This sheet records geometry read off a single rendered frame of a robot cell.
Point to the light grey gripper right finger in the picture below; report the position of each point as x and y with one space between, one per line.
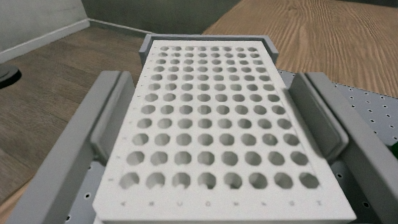
342 135

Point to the white well plate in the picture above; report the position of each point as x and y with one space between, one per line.
212 136

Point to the grey flat base plate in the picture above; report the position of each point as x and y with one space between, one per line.
379 111

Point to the green returns bin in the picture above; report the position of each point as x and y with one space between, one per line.
395 150

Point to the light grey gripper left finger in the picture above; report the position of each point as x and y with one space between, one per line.
90 135

